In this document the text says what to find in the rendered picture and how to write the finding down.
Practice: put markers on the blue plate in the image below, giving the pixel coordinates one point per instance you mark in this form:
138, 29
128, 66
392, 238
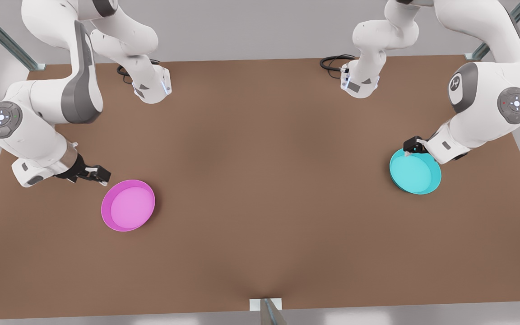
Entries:
415, 171

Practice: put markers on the pink plate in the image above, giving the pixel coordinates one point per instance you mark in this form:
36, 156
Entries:
128, 205

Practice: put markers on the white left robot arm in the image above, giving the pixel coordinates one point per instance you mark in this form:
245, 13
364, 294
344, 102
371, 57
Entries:
481, 104

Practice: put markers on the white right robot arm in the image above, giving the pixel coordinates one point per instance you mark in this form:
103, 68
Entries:
39, 108

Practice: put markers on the silver frame post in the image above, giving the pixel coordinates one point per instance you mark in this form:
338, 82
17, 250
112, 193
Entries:
266, 312
501, 29
2, 36

